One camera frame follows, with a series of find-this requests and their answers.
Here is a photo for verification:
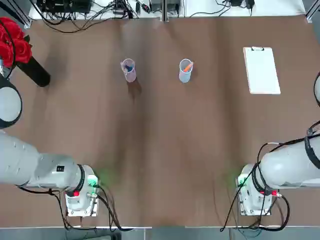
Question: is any black electronics box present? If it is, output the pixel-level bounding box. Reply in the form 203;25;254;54
41;0;92;14

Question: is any white clipboard with black clip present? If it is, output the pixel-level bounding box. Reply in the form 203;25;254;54
242;46;281;95

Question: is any blue translucent plastic cup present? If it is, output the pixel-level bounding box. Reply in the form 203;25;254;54
178;58;194;84

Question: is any black base cable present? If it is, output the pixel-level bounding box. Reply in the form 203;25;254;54
219;191;291;232
48;183;135;231

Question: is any black cylindrical vase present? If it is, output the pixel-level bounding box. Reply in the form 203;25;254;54
16;56;52;88

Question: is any black right base cable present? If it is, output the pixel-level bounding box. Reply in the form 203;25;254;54
219;191;291;232

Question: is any red rose bouquet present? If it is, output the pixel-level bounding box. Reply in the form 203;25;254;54
0;16;33;68

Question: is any aluminium frame profile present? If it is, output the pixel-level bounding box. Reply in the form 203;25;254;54
17;7;34;29
305;2;320;24

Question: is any aluminium post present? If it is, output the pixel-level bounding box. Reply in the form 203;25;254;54
161;0;168;23

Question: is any black cable loop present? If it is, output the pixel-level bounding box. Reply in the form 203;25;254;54
32;9;141;34

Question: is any pink translucent plastic cup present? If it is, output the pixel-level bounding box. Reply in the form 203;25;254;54
120;58;138;83

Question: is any black left base cable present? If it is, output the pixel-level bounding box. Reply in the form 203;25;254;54
48;183;135;231

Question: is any grey electronics box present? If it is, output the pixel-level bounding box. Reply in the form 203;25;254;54
149;0;181;13

